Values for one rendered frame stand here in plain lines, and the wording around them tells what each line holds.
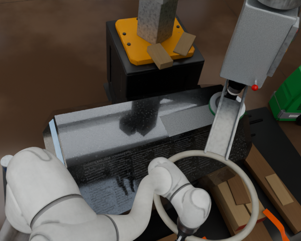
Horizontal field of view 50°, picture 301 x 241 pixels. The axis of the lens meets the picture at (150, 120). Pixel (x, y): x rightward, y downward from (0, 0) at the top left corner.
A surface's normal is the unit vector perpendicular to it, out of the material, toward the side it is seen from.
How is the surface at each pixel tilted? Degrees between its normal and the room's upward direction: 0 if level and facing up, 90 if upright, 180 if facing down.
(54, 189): 14
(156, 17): 90
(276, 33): 90
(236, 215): 0
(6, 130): 0
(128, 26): 0
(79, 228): 37
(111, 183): 45
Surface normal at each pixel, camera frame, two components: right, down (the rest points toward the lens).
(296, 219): 0.09, -0.61
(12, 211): -0.65, 0.17
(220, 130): 0.00, -0.39
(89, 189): 0.34, 0.10
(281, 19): -0.33, 0.73
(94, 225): 0.62, -0.71
